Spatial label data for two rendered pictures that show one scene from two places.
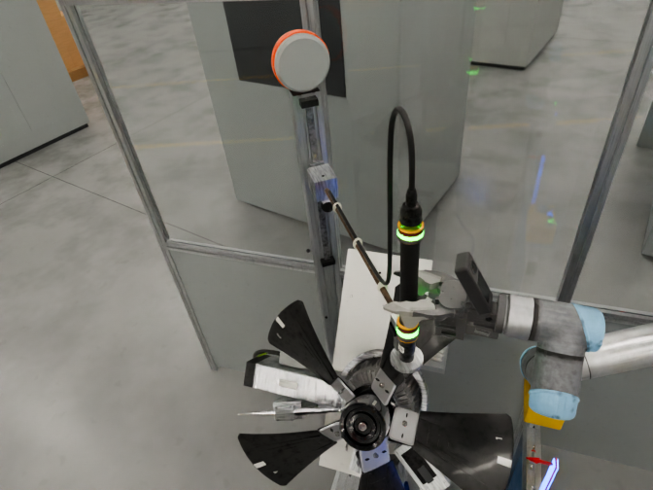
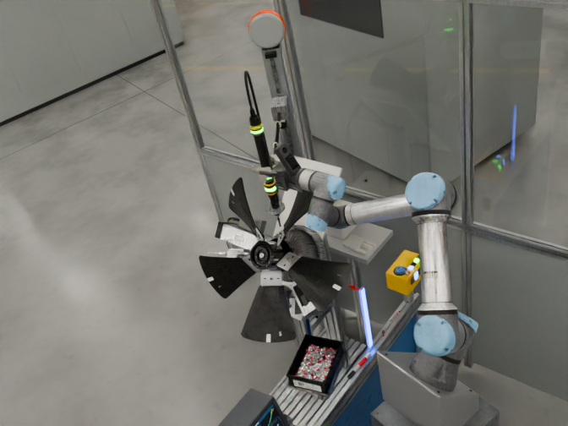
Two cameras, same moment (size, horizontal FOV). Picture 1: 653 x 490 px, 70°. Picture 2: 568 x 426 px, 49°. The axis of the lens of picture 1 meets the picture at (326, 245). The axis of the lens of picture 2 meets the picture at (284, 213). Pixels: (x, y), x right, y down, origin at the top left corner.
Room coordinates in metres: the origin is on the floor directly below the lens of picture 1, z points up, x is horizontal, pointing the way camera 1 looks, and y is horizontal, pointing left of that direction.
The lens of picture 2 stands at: (-1.15, -0.91, 2.86)
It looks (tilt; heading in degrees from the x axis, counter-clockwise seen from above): 37 degrees down; 23
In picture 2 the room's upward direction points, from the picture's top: 13 degrees counter-clockwise
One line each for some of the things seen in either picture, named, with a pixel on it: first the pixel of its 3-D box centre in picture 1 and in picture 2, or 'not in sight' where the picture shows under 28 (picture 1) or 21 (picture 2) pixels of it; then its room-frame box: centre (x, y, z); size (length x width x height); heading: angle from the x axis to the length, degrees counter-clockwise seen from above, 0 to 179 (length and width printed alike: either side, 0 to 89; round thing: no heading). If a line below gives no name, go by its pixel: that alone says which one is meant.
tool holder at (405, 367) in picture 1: (404, 341); (273, 197); (0.61, -0.14, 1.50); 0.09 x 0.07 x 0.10; 12
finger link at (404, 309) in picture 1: (409, 316); (261, 175); (0.56, -0.14, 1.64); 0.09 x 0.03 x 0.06; 89
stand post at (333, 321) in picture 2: not in sight; (329, 301); (0.96, -0.15, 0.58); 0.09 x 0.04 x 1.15; 67
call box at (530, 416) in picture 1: (544, 395); (406, 273); (0.74, -0.59, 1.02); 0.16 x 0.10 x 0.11; 157
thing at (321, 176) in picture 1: (322, 181); (280, 107); (1.21, -0.01, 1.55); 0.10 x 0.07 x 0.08; 12
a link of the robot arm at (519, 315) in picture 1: (516, 315); (309, 179); (0.53, -0.32, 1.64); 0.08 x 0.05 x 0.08; 157
